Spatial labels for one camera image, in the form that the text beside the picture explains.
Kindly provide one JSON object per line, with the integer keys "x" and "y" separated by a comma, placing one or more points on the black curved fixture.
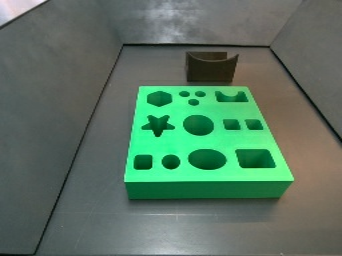
{"x": 210, "y": 66}

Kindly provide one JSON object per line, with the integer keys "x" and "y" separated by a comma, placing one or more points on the green shape sorter block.
{"x": 201, "y": 145}

